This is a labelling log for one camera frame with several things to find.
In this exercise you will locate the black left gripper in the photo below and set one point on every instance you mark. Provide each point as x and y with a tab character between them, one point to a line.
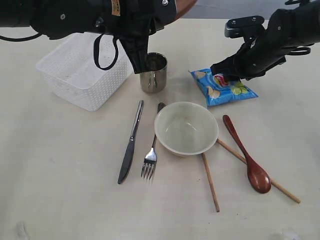
133	21

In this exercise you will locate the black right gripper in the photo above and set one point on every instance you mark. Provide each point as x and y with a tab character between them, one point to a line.
253	59

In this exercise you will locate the blue potato chips bag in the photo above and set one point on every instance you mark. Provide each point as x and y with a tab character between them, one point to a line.
218	89

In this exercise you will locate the black metal cup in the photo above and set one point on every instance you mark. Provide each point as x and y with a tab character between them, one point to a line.
155	78

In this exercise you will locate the brown wooden plate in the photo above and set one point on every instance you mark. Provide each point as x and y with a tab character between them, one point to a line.
182	7

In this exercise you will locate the white ceramic bowl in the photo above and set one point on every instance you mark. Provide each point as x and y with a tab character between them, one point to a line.
186	128

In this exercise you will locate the brown wooden chopstick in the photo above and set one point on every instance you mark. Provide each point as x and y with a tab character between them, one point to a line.
211	184
273	182

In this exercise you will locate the silver table knife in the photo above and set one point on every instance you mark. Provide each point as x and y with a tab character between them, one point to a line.
129	153

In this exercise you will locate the brown wooden spoon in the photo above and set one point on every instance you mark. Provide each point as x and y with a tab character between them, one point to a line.
257	176

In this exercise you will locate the silver metal fork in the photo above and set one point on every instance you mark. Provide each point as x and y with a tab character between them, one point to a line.
150	161

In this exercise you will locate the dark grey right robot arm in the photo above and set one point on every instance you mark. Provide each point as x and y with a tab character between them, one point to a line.
290	32

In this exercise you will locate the white woven plastic basket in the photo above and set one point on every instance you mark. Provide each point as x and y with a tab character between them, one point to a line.
72	75

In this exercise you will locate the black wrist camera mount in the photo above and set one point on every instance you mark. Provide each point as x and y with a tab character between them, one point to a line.
247	28

